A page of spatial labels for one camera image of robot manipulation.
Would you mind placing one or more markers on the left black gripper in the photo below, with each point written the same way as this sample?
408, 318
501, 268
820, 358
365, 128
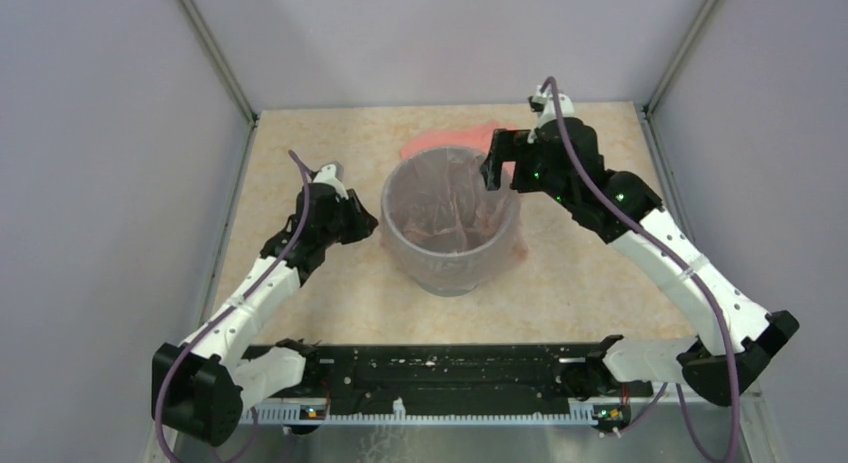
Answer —
365, 221

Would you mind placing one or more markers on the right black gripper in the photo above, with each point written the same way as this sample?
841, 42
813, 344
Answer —
507, 146

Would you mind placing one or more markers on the pink cloth towel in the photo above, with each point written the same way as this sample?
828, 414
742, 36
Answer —
477, 137

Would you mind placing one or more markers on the translucent pink trash bag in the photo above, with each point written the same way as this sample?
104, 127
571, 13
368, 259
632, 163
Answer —
450, 215

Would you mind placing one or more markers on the grey plastic trash bin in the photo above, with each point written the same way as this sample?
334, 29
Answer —
450, 261

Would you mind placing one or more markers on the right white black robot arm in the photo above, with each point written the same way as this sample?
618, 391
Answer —
735, 338

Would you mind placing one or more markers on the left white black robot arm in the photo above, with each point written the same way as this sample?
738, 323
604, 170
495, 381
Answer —
204, 385

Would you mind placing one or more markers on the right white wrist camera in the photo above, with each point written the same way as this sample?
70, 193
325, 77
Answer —
542, 104

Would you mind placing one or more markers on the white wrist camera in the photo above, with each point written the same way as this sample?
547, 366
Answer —
542, 104
331, 174

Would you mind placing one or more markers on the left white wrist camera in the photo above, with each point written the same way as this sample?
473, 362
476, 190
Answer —
331, 174

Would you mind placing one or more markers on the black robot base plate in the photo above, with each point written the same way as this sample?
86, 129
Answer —
456, 380

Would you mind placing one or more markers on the white toothed cable strip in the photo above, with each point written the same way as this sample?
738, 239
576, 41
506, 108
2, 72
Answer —
278, 413

